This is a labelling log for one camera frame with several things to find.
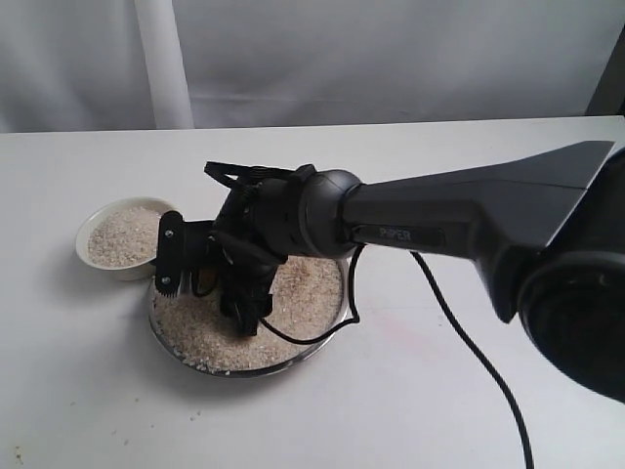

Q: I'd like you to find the large steel rice plate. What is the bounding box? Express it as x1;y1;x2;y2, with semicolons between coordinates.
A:
148;257;349;378

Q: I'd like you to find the brown wooden cup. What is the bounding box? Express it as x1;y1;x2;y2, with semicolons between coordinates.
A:
190;267;219;297

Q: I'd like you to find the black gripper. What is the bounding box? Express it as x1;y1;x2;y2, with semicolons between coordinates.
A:
204;165;313;337

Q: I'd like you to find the small cream ceramic bowl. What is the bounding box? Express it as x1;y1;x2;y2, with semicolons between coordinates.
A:
75;196;174;281

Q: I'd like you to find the black camera cable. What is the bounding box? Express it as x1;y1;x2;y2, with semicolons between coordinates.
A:
203;160;534;469

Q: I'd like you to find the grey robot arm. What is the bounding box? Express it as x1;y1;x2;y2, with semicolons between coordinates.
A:
205;141;624;401

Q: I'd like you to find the dark post at right edge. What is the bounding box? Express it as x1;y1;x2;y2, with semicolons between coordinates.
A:
585;30;625;116

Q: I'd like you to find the white curtain backdrop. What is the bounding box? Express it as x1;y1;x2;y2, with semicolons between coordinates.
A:
1;1;624;133

